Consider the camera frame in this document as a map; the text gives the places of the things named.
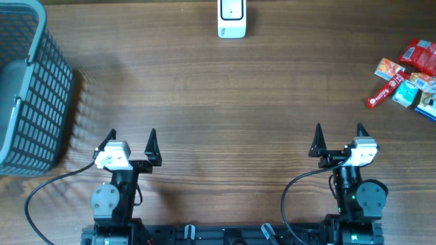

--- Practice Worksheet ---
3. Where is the black camera cable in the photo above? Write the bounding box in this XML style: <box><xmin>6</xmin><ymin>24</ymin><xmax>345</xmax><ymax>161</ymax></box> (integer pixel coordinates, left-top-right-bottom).
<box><xmin>24</xmin><ymin>160</ymin><xmax>98</xmax><ymax>245</ymax></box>
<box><xmin>280</xmin><ymin>156</ymin><xmax>352</xmax><ymax>245</ymax></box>

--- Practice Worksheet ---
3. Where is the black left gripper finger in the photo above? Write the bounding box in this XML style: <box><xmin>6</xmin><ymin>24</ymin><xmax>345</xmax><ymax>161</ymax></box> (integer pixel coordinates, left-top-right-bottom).
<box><xmin>93</xmin><ymin>129</ymin><xmax>116</xmax><ymax>159</ymax></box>
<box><xmin>144</xmin><ymin>128</ymin><xmax>162</xmax><ymax>166</ymax></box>

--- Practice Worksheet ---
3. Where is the black left camera cable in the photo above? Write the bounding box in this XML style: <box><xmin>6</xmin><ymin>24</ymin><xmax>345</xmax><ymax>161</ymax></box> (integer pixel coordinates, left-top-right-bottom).
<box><xmin>24</xmin><ymin>160</ymin><xmax>98</xmax><ymax>245</ymax></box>

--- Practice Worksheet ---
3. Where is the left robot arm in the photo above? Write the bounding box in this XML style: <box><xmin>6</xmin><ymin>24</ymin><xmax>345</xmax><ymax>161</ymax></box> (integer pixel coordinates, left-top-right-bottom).
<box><xmin>81</xmin><ymin>129</ymin><xmax>162</xmax><ymax>245</ymax></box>

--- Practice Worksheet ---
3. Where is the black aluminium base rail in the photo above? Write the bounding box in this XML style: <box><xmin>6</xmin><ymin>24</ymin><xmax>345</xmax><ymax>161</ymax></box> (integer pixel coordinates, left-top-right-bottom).
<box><xmin>80</xmin><ymin>223</ymin><xmax>385</xmax><ymax>245</ymax></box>

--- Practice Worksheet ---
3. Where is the orange small box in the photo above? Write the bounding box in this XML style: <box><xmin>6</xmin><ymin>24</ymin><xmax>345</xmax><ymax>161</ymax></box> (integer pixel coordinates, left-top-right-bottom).
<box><xmin>409</xmin><ymin>73</ymin><xmax>435</xmax><ymax>93</ymax></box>
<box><xmin>375</xmin><ymin>58</ymin><xmax>405</xmax><ymax>80</ymax></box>

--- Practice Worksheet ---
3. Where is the black right camera cable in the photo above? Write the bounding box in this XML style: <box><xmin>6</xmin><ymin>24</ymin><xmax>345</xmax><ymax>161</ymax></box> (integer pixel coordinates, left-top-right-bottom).
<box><xmin>280</xmin><ymin>156</ymin><xmax>352</xmax><ymax>245</ymax></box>

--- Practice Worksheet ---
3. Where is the grey plastic mesh basket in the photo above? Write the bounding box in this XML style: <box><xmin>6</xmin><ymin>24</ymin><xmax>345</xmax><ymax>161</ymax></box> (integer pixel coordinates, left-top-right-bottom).
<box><xmin>1</xmin><ymin>0</ymin><xmax>75</xmax><ymax>176</ymax></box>

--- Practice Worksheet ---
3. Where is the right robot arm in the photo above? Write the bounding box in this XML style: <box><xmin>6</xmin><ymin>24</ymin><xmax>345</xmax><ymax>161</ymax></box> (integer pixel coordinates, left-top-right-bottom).
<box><xmin>309</xmin><ymin>123</ymin><xmax>388</xmax><ymax>245</ymax></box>

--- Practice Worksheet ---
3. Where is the white barcode scanner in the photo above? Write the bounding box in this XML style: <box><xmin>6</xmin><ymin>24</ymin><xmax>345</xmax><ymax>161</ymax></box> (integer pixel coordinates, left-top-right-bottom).
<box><xmin>217</xmin><ymin>0</ymin><xmax>247</xmax><ymax>39</ymax></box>

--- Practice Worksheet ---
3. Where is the teal small box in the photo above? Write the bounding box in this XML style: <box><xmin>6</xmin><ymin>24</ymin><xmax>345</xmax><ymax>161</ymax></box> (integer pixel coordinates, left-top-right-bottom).
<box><xmin>392</xmin><ymin>80</ymin><xmax>419</xmax><ymax>108</ymax></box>

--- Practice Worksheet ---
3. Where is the red stick sachet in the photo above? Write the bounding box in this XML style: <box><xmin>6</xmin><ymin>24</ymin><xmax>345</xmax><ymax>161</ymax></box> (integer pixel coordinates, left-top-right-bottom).
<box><xmin>367</xmin><ymin>70</ymin><xmax>409</xmax><ymax>109</ymax></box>

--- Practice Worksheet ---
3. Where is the white cream snack bag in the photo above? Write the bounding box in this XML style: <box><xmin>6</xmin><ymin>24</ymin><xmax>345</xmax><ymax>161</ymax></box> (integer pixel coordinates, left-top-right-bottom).
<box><xmin>414</xmin><ymin>92</ymin><xmax>436</xmax><ymax>122</ymax></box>

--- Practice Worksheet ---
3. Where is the red candy bag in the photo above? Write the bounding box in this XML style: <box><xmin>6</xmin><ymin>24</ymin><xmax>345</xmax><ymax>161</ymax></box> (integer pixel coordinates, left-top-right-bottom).
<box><xmin>398</xmin><ymin>38</ymin><xmax>435</xmax><ymax>76</ymax></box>

